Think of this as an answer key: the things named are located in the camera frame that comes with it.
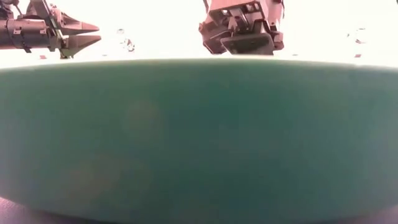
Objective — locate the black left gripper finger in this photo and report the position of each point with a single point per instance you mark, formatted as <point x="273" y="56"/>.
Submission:
<point x="76" y="28"/>
<point x="77" y="43"/>

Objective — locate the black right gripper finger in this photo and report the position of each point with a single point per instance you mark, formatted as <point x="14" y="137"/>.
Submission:
<point x="216" y="42"/>
<point x="248" y="45"/>

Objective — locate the large dark green plastic plate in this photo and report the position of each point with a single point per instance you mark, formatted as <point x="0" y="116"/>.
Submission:
<point x="199" y="140"/>

